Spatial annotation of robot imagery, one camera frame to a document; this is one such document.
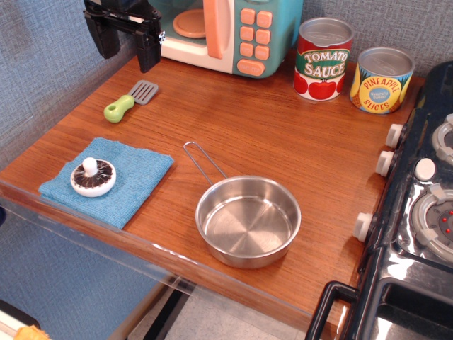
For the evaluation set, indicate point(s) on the green handled grey spatula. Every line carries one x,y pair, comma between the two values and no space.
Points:
141,93

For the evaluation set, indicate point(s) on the teal toy microwave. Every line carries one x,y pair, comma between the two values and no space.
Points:
245,38

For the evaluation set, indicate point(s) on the white stove knob middle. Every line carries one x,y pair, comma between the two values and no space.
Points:
384,163

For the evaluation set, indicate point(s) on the white stove knob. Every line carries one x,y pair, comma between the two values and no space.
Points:
393,135
362,225
384,163

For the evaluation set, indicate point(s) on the pineapple slices can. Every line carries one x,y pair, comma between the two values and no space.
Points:
381,80

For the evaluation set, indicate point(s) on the orange fuzzy object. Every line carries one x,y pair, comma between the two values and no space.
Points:
31,333

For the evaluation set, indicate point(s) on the tomato sauce can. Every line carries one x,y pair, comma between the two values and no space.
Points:
323,53

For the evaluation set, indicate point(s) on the clear acrylic table guard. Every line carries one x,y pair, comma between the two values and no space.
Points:
72,278

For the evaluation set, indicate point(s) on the white stove knob bottom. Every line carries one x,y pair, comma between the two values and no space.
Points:
362,225

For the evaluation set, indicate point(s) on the grey stove burner front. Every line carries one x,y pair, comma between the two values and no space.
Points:
431,220

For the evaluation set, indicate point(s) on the grey stove burner back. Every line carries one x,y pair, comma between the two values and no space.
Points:
442,150

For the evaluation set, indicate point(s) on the silver pot with handle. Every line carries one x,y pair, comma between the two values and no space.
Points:
247,221

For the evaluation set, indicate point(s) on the white stove knob top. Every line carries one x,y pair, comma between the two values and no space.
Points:
393,135

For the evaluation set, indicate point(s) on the grey stove burner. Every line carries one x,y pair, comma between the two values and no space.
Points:
442,150
431,220

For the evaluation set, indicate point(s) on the white toy mushroom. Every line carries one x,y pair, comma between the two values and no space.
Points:
93,177

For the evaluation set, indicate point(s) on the white round stove button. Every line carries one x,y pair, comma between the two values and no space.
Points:
425,169

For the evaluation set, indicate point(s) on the orange microwave turntable plate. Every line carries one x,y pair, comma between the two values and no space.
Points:
190,23

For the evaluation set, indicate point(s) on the blue folded cloth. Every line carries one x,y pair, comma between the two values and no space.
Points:
139,171

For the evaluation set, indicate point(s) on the black toy stove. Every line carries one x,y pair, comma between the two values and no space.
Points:
404,290

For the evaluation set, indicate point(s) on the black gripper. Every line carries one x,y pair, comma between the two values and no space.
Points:
104,18

